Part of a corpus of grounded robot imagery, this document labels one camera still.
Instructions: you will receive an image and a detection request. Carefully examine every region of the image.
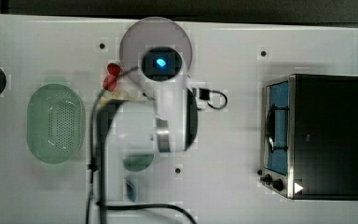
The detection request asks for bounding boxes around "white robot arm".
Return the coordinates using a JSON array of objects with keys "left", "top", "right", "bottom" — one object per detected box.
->
[{"left": 95, "top": 46, "right": 198, "bottom": 224}]

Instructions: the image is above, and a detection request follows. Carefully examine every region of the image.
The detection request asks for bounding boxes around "silver toaster oven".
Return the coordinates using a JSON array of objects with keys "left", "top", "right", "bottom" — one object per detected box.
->
[{"left": 257, "top": 74, "right": 358, "bottom": 201}]

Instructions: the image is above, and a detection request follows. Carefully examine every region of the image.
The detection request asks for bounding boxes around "peeled toy banana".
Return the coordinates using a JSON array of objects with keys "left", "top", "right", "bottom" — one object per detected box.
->
[{"left": 100, "top": 91, "right": 131, "bottom": 105}]

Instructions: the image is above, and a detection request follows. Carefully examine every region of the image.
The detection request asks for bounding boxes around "green round bowl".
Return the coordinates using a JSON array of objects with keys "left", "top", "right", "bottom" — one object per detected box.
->
[{"left": 123, "top": 154, "right": 154, "bottom": 172}]

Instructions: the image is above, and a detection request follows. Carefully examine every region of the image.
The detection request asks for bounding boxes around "pink toy strawberry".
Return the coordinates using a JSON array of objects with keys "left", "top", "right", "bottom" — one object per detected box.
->
[{"left": 103, "top": 75, "right": 117, "bottom": 91}]

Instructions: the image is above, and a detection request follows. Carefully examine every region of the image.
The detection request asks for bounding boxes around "red toy strawberry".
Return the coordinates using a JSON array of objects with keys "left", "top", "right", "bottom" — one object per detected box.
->
[{"left": 107, "top": 63, "right": 121, "bottom": 76}]

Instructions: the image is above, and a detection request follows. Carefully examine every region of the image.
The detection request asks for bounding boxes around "round grey plate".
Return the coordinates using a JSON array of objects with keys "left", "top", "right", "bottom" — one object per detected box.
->
[{"left": 119, "top": 17, "right": 193, "bottom": 84}]

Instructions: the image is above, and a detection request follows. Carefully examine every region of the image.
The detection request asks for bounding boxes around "blue mug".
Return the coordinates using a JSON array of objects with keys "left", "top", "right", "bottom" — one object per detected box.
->
[{"left": 125, "top": 180, "right": 136, "bottom": 202}]

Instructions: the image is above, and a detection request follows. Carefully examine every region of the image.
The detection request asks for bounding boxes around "green perforated colander basket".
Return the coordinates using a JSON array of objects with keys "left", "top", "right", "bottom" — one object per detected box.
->
[{"left": 27, "top": 84, "right": 86, "bottom": 164}]

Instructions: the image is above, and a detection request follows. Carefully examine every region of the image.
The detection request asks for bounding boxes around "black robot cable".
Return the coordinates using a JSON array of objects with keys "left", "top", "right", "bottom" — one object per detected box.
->
[{"left": 85, "top": 66, "right": 229, "bottom": 224}]

